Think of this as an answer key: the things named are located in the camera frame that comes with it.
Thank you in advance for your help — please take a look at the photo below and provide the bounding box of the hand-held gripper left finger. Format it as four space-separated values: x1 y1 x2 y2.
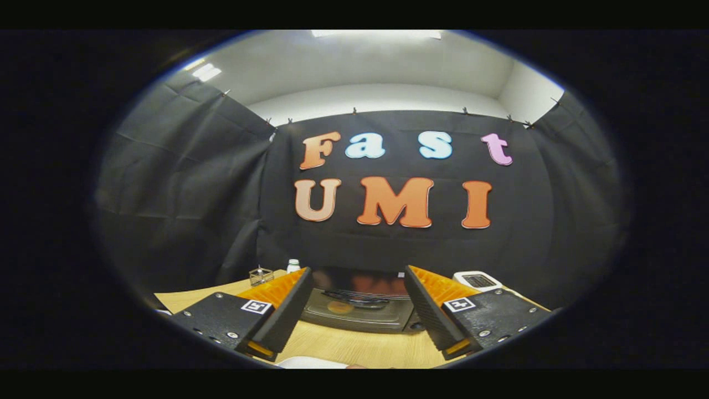
169 267 314 364

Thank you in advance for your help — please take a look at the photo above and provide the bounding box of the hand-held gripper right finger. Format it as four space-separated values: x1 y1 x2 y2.
404 265 554 361

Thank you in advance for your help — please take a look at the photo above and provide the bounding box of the wire mesh holder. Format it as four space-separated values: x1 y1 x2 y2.
249 265 275 288

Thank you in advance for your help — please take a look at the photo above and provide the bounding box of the black toaster oven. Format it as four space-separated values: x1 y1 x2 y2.
301 267 428 335

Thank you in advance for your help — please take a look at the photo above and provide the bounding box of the white pop-up toaster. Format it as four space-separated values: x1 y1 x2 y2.
452 270 505 294

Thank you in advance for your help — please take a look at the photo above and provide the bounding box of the white plate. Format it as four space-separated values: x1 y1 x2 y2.
275 356 351 370

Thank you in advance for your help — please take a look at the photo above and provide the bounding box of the large ceiling light panel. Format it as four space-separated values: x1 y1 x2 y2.
310 30 443 40

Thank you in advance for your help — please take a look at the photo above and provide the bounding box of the small ceiling light panel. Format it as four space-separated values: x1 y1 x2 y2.
191 62 223 83

